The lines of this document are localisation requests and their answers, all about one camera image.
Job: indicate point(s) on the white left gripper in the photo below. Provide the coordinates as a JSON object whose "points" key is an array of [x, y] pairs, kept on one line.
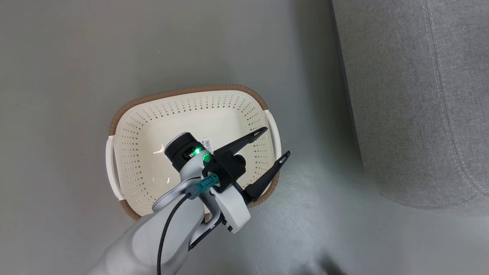
{"points": [[233, 210]]}

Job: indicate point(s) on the white barcode sticker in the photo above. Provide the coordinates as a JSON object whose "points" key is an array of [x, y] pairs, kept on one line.
{"points": [[206, 144]]}

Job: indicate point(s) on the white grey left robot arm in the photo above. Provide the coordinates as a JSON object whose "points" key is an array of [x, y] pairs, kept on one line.
{"points": [[141, 240]]}

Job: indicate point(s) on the grey fabric sofa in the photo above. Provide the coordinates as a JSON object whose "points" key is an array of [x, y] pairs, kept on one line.
{"points": [[412, 95]]}

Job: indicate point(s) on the cream perforated laundry basket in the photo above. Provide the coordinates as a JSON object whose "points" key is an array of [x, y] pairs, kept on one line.
{"points": [[145, 126]]}

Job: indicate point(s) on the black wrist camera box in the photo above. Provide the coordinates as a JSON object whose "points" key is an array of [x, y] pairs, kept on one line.
{"points": [[227, 170]]}

